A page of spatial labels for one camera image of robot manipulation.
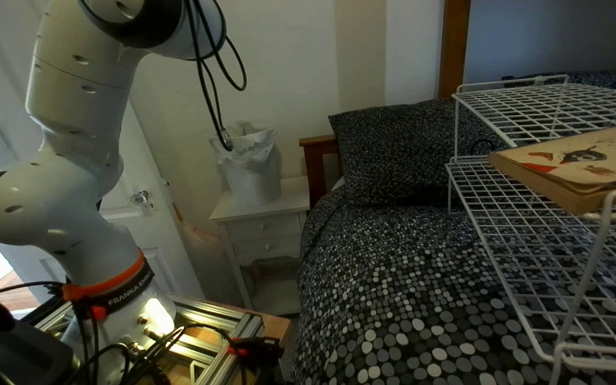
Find tan illustrated book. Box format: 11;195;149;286
489;122;616;217

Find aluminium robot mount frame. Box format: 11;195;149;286
26;294;270;385

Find wooden base board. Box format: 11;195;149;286
157;310;296;385

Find metal door handle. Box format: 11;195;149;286
127;187;158;214

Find black white dotted bedspread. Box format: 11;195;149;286
289;67;616;385

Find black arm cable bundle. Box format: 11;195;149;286
181;0;251;156

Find wooden bunk bed frame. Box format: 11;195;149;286
297;0;474;212

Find red cable connector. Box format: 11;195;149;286
226;339;255;359

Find white wire shelf rack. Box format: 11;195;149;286
443;74;616;385

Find white panel door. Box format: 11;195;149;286
96;105;208;305

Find black base cables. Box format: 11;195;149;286
0;279;284;385

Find white plastic bag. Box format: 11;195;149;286
211;121;284;210

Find dotted dark pillow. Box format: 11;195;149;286
327;97;512;210

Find black box device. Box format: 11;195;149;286
0;295;77;385

